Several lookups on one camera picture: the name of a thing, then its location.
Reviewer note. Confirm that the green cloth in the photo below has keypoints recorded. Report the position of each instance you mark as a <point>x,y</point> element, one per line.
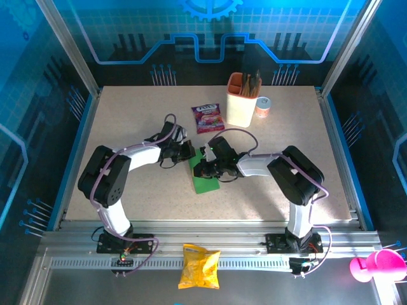
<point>205,185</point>

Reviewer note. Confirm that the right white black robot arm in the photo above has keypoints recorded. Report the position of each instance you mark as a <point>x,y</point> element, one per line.
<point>254,165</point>

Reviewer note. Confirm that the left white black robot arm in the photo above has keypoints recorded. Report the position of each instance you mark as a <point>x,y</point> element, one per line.
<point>143,157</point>

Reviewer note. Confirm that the purple candy bag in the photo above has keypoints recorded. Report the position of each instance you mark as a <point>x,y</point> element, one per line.
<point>208,119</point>

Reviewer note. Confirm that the cream holder with orange rim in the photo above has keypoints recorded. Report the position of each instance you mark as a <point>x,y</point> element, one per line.
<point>240,111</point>

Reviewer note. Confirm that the small orange can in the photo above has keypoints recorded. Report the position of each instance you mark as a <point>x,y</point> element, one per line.
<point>262,109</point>

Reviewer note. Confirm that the brown wooden sticks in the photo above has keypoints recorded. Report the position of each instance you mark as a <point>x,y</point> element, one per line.
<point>246,89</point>

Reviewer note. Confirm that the yellow chips bag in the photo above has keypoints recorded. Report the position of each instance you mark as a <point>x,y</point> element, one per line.
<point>198,270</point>

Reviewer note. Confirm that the small circuit board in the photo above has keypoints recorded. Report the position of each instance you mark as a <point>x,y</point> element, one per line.
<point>300,263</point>
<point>122,261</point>

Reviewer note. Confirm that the pink plastic cup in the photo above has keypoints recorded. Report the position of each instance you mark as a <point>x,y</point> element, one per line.
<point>384,263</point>

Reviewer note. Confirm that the long aluminium frame beam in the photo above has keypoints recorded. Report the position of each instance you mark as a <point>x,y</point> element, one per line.
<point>206,232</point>

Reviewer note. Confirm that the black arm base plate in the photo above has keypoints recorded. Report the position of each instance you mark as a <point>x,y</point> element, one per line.
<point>273,243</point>
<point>146,238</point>

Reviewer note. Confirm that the aluminium side rail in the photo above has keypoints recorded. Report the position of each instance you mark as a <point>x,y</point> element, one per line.
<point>330,127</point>
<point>80,149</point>

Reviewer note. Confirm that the aluminium frame post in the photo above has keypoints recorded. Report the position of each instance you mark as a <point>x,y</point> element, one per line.
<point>63,38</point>
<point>349,41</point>

